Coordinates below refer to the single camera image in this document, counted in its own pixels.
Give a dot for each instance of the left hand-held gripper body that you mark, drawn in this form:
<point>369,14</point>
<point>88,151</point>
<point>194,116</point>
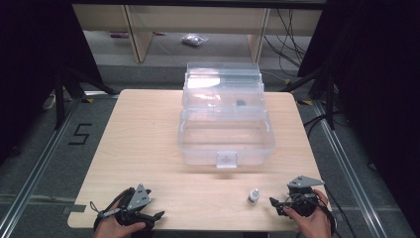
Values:
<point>138,198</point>

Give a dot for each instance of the black curtain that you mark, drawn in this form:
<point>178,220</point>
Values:
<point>29,66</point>
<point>379,82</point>

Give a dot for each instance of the small white bottle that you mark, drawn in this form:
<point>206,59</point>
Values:
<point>253,197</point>

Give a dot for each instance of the person's right hand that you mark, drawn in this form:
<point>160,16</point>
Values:
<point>312,224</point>

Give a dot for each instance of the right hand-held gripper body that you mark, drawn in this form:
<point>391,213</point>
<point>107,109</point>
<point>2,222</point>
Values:
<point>302,198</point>

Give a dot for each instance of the clear plastic bag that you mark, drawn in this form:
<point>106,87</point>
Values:
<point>194,39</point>

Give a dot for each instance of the person's left hand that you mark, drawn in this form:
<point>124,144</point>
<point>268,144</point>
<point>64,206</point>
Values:
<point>112,228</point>

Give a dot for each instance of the yellow black tape marker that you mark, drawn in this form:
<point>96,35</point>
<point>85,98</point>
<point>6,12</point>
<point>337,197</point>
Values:
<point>305,102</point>
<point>87,100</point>

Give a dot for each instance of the light wooden shelf unit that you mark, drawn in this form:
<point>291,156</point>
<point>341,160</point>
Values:
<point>142,29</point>

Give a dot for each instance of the metal floor rail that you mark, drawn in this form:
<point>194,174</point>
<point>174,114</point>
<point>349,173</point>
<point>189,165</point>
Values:
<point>346,165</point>
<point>39,162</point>

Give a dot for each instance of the black metal stand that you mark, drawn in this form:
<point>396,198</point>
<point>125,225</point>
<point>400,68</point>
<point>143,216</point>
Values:
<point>60,99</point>
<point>330,99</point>

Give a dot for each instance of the clear plastic tiered storage box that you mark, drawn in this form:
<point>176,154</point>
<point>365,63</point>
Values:
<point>226,122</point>

